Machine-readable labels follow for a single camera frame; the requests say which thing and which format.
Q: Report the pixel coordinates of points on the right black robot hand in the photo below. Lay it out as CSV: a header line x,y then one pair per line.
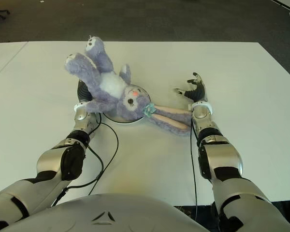
x,y
199,93

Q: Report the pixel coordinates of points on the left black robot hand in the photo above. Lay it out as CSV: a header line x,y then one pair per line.
x,y
83,93

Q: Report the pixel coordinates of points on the purple plush bunny doll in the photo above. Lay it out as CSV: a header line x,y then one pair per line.
x,y
111,84

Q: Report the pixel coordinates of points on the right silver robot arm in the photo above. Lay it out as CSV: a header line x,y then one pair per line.
x,y
222,157

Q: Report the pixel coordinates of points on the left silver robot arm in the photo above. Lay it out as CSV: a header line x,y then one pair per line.
x,y
49,162

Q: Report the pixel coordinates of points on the white plate with black rim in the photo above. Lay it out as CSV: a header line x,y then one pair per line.
x,y
125,121

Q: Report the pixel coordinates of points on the black office chair base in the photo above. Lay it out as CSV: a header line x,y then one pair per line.
x,y
1,12

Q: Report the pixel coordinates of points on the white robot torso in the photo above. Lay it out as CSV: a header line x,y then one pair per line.
x,y
106,212

